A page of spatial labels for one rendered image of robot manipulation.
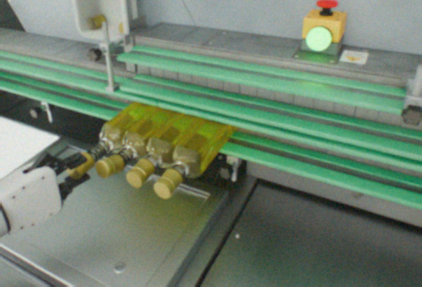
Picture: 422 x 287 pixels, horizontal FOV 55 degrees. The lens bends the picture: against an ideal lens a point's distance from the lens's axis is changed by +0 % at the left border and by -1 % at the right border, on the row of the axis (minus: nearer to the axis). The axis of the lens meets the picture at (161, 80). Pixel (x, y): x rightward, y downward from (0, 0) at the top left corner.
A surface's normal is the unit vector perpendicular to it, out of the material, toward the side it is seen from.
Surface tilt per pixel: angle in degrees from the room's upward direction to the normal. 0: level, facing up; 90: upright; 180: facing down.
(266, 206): 89
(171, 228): 90
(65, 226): 91
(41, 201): 73
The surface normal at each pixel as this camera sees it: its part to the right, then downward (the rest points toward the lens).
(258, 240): -0.05, -0.90
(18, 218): 0.64, 0.33
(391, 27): -0.52, 0.40
